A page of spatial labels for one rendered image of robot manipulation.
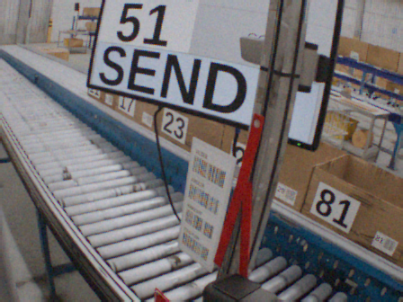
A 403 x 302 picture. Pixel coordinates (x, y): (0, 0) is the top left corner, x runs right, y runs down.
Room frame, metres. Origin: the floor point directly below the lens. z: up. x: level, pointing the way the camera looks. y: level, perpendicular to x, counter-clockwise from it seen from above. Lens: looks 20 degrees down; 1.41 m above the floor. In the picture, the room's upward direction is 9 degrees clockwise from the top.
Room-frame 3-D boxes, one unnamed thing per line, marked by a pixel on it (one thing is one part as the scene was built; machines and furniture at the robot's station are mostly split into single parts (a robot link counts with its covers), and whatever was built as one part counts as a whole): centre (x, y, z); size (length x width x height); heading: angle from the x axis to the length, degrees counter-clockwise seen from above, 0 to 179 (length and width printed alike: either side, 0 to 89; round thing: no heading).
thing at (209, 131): (1.52, -0.03, 0.96); 0.39 x 0.29 x 0.17; 45
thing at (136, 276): (0.90, -0.01, 0.72); 0.52 x 0.05 x 0.05; 135
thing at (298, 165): (1.24, -0.31, 0.96); 0.39 x 0.29 x 0.17; 45
